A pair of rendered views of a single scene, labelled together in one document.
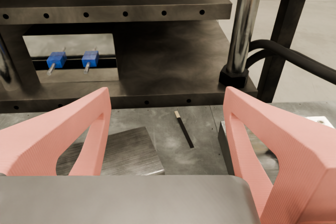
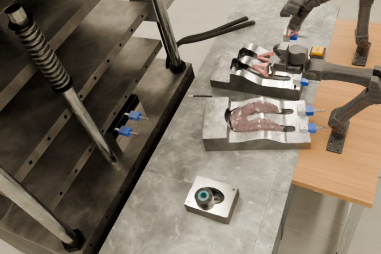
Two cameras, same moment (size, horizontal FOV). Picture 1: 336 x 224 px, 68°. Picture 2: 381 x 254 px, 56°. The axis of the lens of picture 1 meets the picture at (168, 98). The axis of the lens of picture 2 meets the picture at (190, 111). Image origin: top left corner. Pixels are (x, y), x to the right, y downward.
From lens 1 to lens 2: 155 cm
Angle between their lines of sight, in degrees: 38
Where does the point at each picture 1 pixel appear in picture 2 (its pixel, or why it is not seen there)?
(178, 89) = (170, 91)
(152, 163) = (224, 99)
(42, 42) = (118, 128)
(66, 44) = (125, 118)
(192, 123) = (199, 92)
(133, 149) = (216, 103)
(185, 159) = not seen: hidden behind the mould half
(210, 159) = (220, 92)
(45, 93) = (136, 149)
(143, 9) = (140, 72)
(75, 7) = (122, 97)
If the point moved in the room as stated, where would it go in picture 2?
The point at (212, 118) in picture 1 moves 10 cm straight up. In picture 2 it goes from (199, 84) to (197, 72)
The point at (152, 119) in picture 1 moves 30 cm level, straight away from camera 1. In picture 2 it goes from (188, 105) to (142, 97)
